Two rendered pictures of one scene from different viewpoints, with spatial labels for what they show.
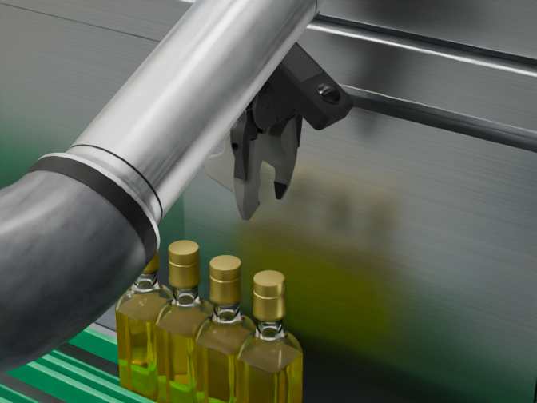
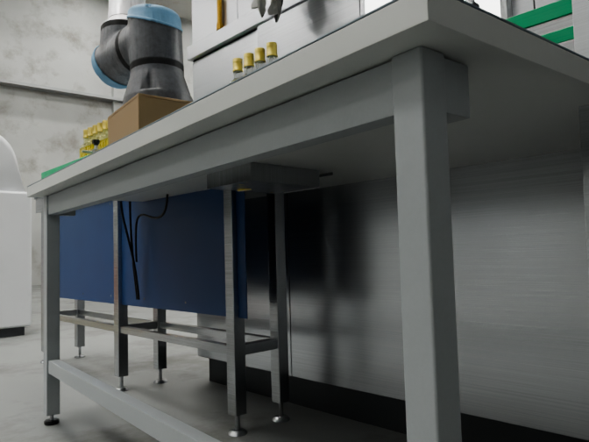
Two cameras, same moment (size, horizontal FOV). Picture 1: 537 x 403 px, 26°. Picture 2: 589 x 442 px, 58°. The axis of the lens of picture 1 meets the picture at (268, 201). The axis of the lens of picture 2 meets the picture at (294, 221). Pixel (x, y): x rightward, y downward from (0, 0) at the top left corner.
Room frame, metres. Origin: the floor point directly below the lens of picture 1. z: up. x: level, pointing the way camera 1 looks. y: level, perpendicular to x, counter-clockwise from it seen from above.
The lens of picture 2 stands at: (-0.52, -0.39, 0.51)
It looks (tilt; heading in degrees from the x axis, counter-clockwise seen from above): 3 degrees up; 12
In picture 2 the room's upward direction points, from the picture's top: 2 degrees counter-clockwise
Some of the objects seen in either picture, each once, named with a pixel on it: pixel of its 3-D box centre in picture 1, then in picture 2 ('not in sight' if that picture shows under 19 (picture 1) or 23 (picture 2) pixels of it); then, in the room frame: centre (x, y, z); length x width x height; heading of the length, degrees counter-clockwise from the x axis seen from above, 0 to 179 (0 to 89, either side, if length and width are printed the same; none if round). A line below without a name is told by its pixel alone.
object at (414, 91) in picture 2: not in sight; (154, 329); (0.53, 0.14, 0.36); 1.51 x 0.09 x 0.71; 50
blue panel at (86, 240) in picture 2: not in sight; (140, 249); (1.45, 0.66, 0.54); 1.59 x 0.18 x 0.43; 55
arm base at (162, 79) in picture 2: not in sight; (158, 89); (0.55, 0.13, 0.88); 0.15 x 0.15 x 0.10
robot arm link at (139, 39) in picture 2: not in sight; (153, 39); (0.55, 0.15, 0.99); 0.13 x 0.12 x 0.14; 58
